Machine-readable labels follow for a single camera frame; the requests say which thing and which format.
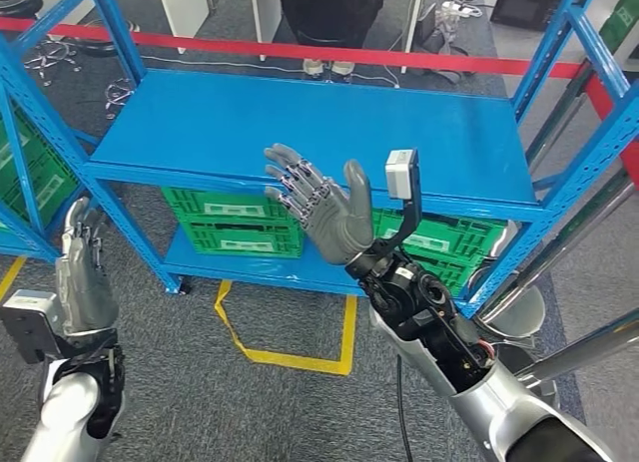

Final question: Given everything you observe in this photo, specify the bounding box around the grey backpack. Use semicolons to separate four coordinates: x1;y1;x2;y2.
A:
414;2;463;85

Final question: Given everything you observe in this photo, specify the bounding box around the white floor cable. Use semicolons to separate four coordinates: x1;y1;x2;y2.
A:
142;54;400;89

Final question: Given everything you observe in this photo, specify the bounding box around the blue metal shelf rack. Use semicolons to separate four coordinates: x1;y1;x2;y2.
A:
0;0;639;321
0;102;88;262

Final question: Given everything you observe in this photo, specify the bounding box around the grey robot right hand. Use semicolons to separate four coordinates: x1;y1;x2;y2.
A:
263;143;375;266

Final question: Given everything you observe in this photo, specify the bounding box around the yellow floor tape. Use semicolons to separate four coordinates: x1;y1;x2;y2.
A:
213;278;359;377
0;256;27;301

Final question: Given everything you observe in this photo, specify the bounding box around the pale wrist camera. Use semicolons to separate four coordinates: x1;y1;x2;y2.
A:
0;288;63;366
385;148;419;202

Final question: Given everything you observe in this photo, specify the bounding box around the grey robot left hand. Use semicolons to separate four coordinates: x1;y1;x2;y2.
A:
54;196;121;338

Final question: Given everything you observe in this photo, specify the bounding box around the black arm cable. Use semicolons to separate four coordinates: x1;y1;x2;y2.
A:
396;354;413;462

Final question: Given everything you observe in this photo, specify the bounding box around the red barrier belt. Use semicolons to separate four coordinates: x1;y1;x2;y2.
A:
584;75;639;190
0;16;582;80

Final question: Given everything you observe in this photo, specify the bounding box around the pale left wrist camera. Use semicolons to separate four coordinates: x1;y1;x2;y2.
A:
0;288;63;366

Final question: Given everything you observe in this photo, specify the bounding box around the green plastic crate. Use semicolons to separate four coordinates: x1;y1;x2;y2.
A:
0;105;81;229
598;0;639;54
372;208;509;298
160;186;305;258

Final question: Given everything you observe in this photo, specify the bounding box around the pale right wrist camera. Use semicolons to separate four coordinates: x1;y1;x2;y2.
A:
385;148;419;202

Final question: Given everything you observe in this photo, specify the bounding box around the black flat case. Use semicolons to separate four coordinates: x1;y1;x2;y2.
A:
490;0;563;32

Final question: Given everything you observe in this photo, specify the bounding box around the white power strip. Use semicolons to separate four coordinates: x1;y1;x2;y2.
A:
442;0;483;19

